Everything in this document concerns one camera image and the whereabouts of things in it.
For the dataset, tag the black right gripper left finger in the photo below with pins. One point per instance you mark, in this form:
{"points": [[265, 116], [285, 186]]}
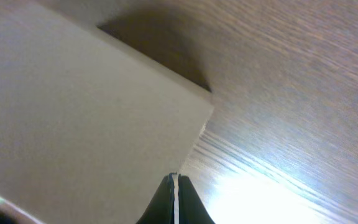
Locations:
{"points": [[160, 210]]}

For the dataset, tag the brown cardboard box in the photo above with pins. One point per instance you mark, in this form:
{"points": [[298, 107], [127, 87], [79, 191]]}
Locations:
{"points": [[88, 126]]}

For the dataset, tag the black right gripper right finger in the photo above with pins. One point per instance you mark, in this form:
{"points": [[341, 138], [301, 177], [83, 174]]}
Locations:
{"points": [[191, 208]]}

